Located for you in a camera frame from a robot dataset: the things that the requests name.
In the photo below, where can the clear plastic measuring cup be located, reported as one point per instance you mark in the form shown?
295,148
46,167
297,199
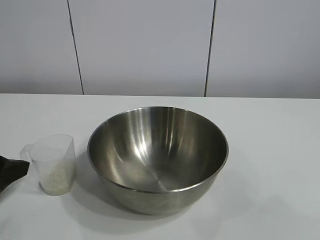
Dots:
57,155

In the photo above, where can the white rice grains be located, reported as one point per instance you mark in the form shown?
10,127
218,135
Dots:
57,180

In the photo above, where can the stainless steel mixing bowl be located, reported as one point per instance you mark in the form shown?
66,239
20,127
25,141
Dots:
155,150

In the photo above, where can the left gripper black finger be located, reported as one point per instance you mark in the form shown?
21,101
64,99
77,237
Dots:
12,170

